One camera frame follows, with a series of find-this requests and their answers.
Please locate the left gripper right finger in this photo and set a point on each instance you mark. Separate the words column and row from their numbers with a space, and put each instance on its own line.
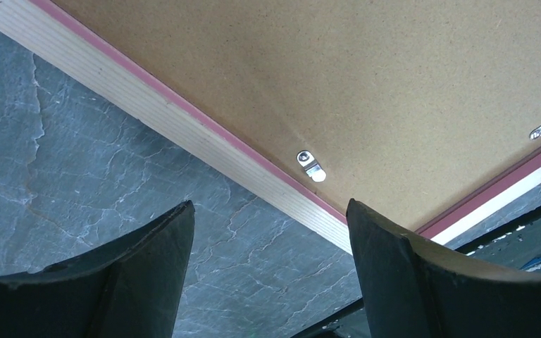
column 414, row 287

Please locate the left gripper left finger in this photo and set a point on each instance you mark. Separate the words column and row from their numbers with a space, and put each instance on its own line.
column 129, row 287

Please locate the brown cardboard backing board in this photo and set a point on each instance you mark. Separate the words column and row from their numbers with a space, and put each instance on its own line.
column 407, row 106

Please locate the wooden picture frame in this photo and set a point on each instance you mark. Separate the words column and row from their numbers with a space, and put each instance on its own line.
column 48, row 31

